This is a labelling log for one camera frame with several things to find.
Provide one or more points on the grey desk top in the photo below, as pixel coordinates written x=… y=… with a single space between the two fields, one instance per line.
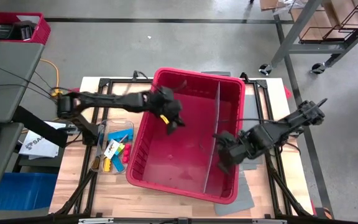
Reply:
x=8 y=74

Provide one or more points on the black table frame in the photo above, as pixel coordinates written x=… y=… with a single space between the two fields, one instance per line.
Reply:
x=120 y=81

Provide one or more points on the long blue toy brick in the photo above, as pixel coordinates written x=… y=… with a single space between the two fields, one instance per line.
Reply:
x=120 y=134

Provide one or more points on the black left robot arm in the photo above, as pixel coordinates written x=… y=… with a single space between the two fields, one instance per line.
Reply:
x=110 y=99

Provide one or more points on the short grey divider panel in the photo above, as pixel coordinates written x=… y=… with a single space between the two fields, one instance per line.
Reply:
x=238 y=199

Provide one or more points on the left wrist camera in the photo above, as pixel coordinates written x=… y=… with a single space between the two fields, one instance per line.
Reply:
x=174 y=106

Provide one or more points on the yellow toy brick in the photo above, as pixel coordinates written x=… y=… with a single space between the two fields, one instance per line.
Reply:
x=107 y=165

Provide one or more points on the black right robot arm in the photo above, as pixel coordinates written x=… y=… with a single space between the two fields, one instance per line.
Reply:
x=291 y=119

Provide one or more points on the small red crate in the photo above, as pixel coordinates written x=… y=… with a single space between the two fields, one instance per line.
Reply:
x=42 y=34

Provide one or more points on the clear plastic tray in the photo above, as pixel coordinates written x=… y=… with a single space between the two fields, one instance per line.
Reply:
x=129 y=124

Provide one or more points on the grey metal cart frame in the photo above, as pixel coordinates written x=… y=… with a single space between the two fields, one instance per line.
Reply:
x=294 y=28

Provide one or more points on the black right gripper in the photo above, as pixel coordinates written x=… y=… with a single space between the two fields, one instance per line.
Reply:
x=233 y=149

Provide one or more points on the white printed tag card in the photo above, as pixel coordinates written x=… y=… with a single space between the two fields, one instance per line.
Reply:
x=110 y=148

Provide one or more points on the large red plastic bin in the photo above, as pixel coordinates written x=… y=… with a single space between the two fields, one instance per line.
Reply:
x=179 y=161

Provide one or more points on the red clamp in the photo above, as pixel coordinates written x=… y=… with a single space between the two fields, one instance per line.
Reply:
x=76 y=90
x=287 y=92

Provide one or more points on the white printed paper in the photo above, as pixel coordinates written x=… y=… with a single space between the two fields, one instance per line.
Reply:
x=39 y=149

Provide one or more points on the cardboard boxes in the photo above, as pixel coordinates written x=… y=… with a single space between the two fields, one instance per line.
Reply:
x=312 y=21

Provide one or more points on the black electronic box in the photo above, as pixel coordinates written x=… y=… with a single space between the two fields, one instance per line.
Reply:
x=4 y=31
x=25 y=31

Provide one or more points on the yellow tag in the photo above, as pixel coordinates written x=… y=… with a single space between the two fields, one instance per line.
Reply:
x=165 y=119

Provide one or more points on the blue plastic bin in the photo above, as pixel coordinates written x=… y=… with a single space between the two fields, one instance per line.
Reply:
x=17 y=191

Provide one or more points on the black bar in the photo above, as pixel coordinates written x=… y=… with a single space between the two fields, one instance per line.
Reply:
x=39 y=126

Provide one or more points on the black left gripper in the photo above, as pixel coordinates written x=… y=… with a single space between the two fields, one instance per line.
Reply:
x=166 y=104

